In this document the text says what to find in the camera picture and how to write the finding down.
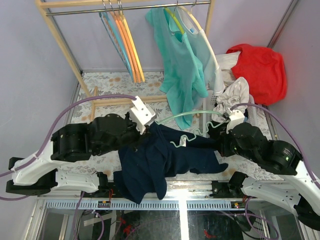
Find navy blue t shirt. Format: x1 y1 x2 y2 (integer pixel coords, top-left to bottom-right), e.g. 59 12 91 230
113 123 229 204

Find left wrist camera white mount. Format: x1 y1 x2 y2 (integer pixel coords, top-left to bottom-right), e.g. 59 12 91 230
129 96 156 135

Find black clothes in basket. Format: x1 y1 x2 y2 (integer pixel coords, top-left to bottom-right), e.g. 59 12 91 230
208 120 228 140

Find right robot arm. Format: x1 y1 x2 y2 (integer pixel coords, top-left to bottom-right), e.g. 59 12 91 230
208 122 320 231

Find white laundry basket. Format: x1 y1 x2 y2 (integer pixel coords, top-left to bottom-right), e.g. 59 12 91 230
201 90 256 130

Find red cloth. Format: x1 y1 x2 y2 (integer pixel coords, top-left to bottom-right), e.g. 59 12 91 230
226 43 288 106

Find wooden clothes rack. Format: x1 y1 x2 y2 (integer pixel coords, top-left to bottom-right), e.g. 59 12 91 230
34 0 216 126

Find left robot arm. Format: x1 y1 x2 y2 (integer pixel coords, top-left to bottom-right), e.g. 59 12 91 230
5 113 153 198

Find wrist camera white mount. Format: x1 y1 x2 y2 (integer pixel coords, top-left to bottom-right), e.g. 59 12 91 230
129 96 156 135
223 109 245 134

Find teal t shirt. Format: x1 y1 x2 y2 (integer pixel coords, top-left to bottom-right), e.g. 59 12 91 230
145 7 208 115

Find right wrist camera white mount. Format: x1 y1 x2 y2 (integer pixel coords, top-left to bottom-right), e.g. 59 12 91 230
223 109 245 134

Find blue hanger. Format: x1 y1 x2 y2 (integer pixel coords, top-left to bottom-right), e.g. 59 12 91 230
99 12 134 80

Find yellow green hanger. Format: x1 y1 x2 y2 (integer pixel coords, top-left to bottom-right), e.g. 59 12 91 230
164 7 185 35

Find floral table mat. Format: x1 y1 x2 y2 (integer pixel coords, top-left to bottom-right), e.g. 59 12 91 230
60 72 283 182

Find orange hanger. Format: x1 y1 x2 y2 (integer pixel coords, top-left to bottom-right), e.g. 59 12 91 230
111 13 141 83

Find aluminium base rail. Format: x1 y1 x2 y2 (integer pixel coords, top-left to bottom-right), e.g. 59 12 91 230
38 177 300 212

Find white cloth pile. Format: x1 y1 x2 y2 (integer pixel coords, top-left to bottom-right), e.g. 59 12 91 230
209 50 250 114

